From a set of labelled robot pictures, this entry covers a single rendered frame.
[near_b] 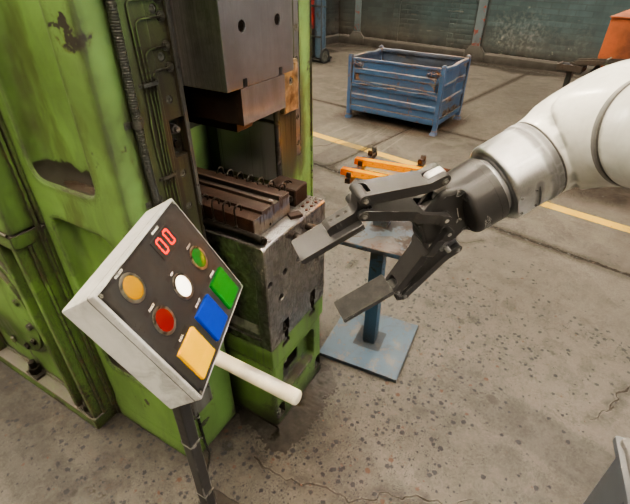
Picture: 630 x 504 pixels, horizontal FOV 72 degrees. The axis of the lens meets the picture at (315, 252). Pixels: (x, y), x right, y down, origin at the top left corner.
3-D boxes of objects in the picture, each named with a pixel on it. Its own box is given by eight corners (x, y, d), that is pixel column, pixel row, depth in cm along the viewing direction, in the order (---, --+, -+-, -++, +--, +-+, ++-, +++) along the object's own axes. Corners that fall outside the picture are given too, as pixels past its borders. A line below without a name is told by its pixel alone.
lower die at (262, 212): (289, 212, 149) (289, 189, 144) (254, 239, 135) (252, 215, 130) (198, 184, 166) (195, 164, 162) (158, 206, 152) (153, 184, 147)
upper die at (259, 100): (286, 107, 129) (284, 73, 123) (244, 126, 115) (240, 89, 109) (182, 89, 146) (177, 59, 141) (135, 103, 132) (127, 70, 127)
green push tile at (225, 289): (239, 287, 105) (221, 265, 101) (231, 308, 99) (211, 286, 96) (233, 290, 105) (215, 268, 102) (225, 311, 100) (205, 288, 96)
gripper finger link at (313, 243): (365, 228, 42) (363, 224, 41) (303, 265, 42) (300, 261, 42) (352, 209, 44) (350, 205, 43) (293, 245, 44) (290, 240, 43)
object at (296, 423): (361, 377, 204) (361, 376, 203) (295, 484, 163) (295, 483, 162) (291, 346, 220) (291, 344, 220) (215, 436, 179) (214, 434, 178)
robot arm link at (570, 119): (492, 114, 50) (571, 113, 38) (610, 44, 50) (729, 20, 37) (523, 193, 54) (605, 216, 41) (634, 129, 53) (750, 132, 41)
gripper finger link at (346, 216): (375, 210, 42) (367, 190, 39) (330, 237, 42) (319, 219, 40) (368, 201, 43) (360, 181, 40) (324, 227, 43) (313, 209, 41)
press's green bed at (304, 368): (322, 368, 208) (323, 294, 182) (278, 429, 182) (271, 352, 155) (232, 327, 231) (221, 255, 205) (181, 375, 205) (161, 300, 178)
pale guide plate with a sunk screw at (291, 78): (298, 108, 157) (297, 58, 147) (285, 114, 151) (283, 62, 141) (294, 107, 158) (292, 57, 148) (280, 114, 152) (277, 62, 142)
